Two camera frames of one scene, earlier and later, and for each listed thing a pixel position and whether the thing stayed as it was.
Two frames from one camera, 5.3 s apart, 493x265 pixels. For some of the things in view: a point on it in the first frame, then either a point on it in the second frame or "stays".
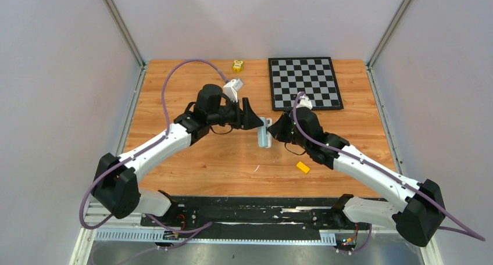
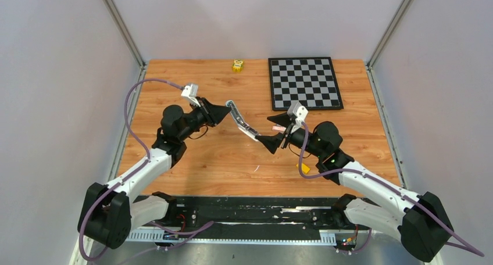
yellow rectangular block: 303,167 stays
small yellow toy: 237,66 stays
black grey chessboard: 314,76 stays
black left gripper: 246,118 to 213,114
